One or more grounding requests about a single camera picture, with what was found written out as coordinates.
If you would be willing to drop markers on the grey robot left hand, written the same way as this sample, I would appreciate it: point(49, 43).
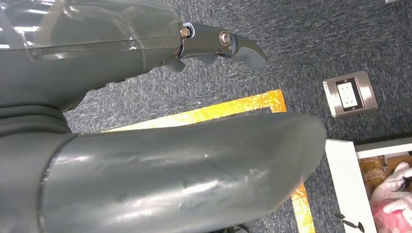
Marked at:
point(180, 173)

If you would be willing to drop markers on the hotel print key card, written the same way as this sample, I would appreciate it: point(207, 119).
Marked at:
point(371, 175)

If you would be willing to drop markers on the yellow floor marking tape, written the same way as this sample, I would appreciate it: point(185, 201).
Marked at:
point(244, 104)

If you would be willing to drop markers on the ribbed grey left arm sleeve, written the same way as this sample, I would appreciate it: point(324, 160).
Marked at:
point(19, 123)

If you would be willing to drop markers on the steel floor power socket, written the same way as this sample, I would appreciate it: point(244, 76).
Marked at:
point(350, 95)

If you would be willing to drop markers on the pink cloth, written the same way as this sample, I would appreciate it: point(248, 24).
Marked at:
point(391, 222)

